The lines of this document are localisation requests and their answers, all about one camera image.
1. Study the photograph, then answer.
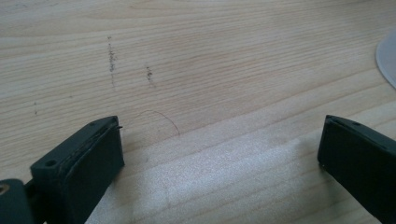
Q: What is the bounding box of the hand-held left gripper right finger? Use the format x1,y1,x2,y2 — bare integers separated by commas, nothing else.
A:
317,114,396,224

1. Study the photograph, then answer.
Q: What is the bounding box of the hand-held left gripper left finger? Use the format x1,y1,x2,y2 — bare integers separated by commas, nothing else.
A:
30,115,125,224

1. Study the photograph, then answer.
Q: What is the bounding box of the white round plate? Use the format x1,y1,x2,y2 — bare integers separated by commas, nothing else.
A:
375,28,396,90

